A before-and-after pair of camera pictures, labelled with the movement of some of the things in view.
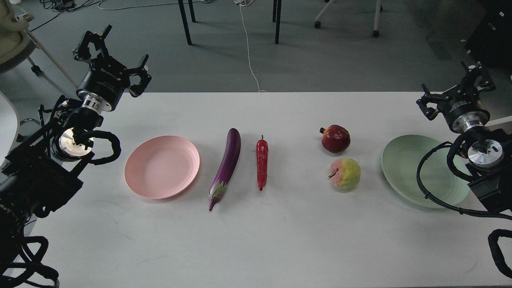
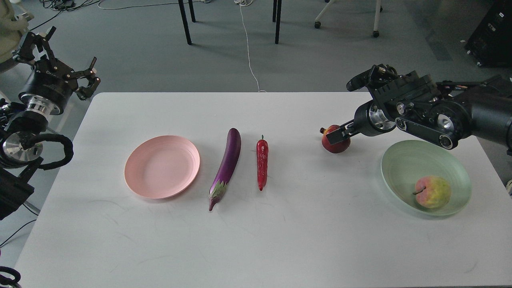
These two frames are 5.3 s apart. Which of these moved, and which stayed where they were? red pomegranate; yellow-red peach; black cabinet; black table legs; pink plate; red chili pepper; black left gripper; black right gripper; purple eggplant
Moved: yellow-red peach; black left gripper; black right gripper
Stayed: red chili pepper; pink plate; red pomegranate; purple eggplant; black table legs; black cabinet
